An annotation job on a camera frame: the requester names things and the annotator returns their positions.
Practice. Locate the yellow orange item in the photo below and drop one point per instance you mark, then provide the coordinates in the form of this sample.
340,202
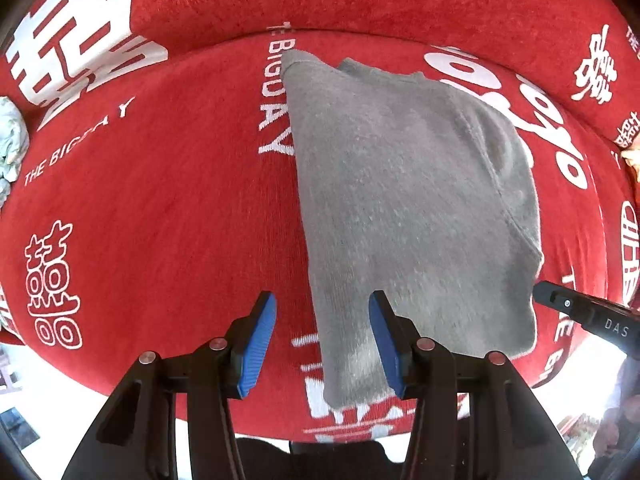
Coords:
632,157

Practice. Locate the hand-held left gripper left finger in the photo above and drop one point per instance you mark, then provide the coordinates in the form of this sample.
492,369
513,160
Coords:
257,345

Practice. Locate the red printed sofa cover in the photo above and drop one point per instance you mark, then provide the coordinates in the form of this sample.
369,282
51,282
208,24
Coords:
150,185

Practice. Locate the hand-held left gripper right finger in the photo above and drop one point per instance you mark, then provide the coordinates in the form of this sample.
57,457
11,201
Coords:
387,345

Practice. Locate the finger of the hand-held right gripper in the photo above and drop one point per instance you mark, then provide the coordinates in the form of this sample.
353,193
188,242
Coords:
565,302

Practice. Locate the light blue crumpled cloth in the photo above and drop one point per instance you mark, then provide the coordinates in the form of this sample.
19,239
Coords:
11,135

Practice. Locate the grey knitted garment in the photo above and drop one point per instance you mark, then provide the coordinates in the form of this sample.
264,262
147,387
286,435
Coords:
410,200

